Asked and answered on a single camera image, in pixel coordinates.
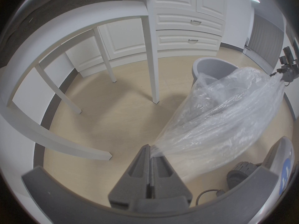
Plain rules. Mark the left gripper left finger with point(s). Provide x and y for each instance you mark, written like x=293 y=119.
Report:
x=130 y=183

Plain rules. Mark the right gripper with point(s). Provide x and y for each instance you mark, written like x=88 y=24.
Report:
x=289 y=72

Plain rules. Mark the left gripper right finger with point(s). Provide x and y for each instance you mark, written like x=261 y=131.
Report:
x=170 y=185

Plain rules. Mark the clear plastic bag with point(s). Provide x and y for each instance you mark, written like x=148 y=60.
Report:
x=222 y=129

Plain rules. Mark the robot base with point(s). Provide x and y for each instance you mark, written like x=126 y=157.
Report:
x=286 y=153

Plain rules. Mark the white trash bin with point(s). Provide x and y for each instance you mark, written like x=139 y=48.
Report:
x=217 y=65

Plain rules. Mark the grey curtain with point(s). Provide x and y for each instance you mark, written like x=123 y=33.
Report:
x=264 y=38

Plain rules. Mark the white chair grey seat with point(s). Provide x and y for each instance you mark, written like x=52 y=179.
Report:
x=70 y=24

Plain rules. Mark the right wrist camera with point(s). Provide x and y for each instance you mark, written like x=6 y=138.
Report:
x=283 y=60

